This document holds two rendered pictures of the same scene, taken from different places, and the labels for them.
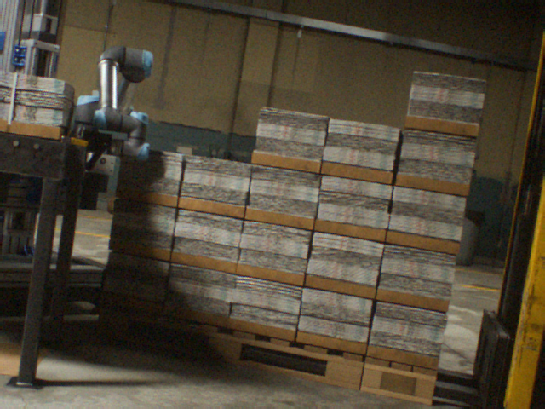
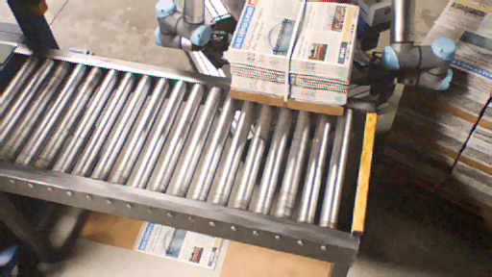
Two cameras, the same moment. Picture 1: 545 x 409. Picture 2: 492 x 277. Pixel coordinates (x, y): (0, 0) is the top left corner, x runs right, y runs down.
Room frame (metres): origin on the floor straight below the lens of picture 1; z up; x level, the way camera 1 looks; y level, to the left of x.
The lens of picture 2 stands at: (1.66, 0.73, 2.05)
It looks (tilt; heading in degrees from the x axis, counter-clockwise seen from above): 54 degrees down; 24
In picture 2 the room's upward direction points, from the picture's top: 3 degrees counter-clockwise
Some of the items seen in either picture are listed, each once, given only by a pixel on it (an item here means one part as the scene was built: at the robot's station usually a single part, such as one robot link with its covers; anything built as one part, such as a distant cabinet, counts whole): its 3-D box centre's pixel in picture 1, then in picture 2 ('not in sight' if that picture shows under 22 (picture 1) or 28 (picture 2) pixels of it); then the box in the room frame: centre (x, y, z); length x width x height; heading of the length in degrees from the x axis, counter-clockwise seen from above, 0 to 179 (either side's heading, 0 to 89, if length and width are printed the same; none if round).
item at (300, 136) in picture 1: (297, 144); not in sight; (3.08, -0.06, 0.95); 0.38 x 0.29 x 0.23; 168
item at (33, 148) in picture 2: not in sight; (54, 113); (2.38, 1.77, 0.77); 0.47 x 0.05 x 0.05; 8
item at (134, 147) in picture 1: (134, 149); (432, 77); (2.95, 0.60, 0.82); 0.11 x 0.08 x 0.09; 98
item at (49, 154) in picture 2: not in sight; (71, 116); (2.39, 1.71, 0.77); 0.47 x 0.05 x 0.05; 8
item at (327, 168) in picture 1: (361, 175); not in sight; (3.02, -0.35, 0.86); 0.38 x 0.29 x 0.04; 167
